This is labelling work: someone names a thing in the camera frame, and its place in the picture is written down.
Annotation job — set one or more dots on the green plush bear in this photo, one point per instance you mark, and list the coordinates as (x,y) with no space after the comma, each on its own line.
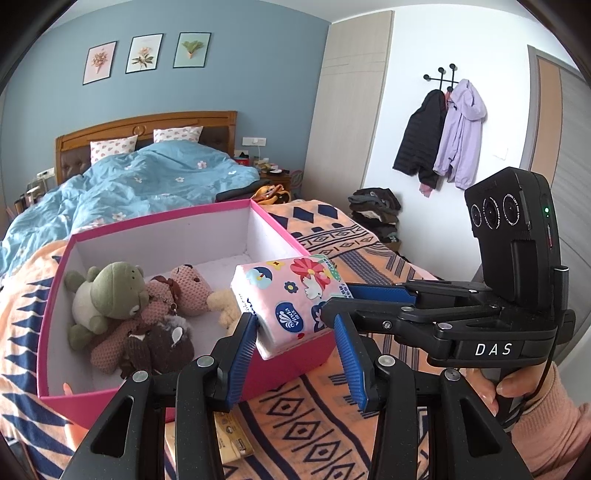
(115,286)

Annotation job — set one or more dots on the framed white flower picture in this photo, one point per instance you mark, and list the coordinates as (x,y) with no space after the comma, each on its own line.
(144,53)

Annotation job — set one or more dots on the wooden nightstand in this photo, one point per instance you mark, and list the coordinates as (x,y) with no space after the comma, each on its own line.
(277,177)

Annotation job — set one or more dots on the black puffer jacket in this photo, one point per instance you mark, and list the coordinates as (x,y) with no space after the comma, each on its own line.
(420,138)

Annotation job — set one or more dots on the pink crochet teddy bear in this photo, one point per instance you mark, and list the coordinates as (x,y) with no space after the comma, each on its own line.
(111,353)

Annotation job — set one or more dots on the blue floral quilt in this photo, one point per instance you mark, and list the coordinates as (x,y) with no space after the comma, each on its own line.
(138,180)

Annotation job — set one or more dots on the framed pink flower picture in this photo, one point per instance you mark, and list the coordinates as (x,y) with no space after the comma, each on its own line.
(99,62)

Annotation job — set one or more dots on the wooden bed headboard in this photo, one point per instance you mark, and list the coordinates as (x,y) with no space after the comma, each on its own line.
(152,122)

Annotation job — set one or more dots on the person's right hand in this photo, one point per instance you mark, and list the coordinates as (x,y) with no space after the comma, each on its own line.
(521,383)

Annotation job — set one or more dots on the pink cardboard box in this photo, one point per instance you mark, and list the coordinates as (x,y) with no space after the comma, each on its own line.
(184,240)

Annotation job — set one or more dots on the purple jacket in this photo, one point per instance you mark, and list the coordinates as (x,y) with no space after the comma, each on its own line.
(461,134)

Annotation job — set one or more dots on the orange patterned blanket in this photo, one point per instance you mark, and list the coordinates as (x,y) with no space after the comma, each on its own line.
(295,415)

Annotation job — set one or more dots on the pink garment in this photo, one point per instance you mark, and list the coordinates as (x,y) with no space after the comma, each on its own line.
(426,187)

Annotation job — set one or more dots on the black wall coat rack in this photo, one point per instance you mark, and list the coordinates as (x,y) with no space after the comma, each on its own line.
(441,76)

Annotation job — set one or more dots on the pile of dark clothes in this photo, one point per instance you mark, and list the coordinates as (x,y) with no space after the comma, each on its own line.
(374,207)

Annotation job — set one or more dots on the group of cosmetic bottles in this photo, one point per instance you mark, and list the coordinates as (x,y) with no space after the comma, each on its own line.
(27,194)

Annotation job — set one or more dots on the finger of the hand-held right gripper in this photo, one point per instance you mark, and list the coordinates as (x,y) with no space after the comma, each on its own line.
(378,292)
(369,316)

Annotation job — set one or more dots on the yellow patterned bag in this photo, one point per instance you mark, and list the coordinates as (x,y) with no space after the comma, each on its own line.
(272,194)

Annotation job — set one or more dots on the white dotted pillow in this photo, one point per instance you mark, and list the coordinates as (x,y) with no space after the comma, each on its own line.
(178,134)
(111,147)

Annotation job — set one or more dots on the beige wardrobe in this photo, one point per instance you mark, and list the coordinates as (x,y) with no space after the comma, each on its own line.
(346,115)

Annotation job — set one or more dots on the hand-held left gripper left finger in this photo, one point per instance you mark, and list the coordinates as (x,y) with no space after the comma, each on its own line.
(242,355)

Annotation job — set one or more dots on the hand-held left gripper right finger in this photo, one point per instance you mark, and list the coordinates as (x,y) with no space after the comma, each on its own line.
(351,364)

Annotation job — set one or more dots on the brown cardboard box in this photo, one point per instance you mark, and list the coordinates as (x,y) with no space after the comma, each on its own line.
(233,436)

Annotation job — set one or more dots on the dark cloth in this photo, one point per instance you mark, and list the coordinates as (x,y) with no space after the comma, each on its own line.
(238,193)

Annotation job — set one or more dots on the white wall socket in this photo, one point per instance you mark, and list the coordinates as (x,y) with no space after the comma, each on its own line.
(46,174)
(254,141)

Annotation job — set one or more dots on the wooden door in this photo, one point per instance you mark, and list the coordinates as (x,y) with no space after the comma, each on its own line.
(549,115)

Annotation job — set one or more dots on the pink floral tissue pack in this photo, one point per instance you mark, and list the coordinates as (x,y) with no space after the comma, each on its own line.
(286,295)

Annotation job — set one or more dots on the dark brown plush toy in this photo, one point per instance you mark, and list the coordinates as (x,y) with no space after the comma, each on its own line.
(171,346)

